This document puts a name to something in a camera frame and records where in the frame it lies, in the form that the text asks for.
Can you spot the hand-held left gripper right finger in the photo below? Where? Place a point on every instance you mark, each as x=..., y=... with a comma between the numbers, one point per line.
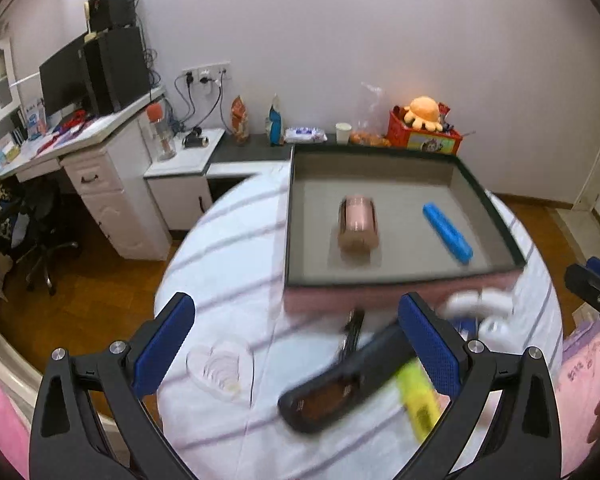
x=430, y=340

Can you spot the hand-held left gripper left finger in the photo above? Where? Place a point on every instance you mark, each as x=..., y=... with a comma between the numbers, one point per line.
x=165, y=340

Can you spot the blue and gold slim box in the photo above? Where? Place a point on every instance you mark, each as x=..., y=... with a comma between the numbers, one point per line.
x=466, y=329

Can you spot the white round plug adapter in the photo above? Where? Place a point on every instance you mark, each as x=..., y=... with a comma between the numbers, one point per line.
x=467, y=302

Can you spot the yellow highlighter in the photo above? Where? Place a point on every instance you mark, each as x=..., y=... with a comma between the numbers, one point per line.
x=420, y=400

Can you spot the white square charger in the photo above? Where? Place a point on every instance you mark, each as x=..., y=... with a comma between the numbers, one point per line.
x=497, y=330

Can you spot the black pen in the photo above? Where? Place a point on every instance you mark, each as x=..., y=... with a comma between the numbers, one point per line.
x=352, y=330

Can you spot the black oval case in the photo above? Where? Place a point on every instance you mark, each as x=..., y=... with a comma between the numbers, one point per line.
x=340, y=385

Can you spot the grey tray box pink sides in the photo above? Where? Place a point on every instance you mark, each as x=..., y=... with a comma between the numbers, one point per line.
x=400, y=240

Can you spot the pink printed pillow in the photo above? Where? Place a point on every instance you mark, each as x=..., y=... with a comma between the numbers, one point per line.
x=580, y=375

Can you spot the blue highlighter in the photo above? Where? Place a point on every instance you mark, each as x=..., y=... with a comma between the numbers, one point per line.
x=447, y=232

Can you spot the rose gold cylinder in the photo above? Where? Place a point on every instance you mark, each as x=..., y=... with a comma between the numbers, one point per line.
x=358, y=225

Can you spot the white nightstand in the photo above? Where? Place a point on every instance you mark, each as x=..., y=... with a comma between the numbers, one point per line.
x=180, y=195

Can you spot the black office chair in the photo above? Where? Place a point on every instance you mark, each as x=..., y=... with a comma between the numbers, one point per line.
x=35, y=230

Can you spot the white desk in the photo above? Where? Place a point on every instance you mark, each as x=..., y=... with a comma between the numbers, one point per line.
x=110, y=175

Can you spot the pink cloth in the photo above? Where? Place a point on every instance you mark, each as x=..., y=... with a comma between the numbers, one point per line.
x=0, y=410

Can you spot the red storage box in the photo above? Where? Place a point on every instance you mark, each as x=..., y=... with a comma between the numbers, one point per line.
x=425, y=142

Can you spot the dark-topped bedside shelf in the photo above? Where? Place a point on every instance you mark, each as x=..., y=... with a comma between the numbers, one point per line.
x=250, y=155

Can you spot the black webcam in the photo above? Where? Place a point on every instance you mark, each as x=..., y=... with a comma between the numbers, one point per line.
x=196, y=138

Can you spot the clear bottle orange lid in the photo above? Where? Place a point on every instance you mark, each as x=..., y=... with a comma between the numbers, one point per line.
x=162, y=135

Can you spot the clear plastic bag of oranges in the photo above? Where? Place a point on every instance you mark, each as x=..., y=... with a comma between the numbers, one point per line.
x=370, y=130

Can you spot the red packet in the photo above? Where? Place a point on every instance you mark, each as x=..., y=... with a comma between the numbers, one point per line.
x=445, y=110

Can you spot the white paper cup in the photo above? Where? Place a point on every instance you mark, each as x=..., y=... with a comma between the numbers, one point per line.
x=343, y=134

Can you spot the orange octopus plush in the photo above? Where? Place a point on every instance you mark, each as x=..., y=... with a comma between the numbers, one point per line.
x=422, y=112

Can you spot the orange snack bag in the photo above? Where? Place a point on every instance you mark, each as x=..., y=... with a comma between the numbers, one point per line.
x=240, y=120

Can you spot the wet wipes pack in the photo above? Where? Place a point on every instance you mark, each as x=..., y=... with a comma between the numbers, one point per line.
x=305, y=135

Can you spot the blue and white bag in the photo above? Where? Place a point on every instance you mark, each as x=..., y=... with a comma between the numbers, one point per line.
x=275, y=125

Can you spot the large black speaker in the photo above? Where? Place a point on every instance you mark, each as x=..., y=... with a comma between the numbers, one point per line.
x=117, y=70

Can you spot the black monitor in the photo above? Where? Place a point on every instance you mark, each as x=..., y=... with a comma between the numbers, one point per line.
x=60, y=80

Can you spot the small black speaker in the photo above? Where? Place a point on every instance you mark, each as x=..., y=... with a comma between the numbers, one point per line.
x=111, y=7

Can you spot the white bed frame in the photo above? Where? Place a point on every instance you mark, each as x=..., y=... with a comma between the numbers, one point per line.
x=10, y=355

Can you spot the white wall outlet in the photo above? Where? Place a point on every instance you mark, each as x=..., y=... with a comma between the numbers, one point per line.
x=205, y=74

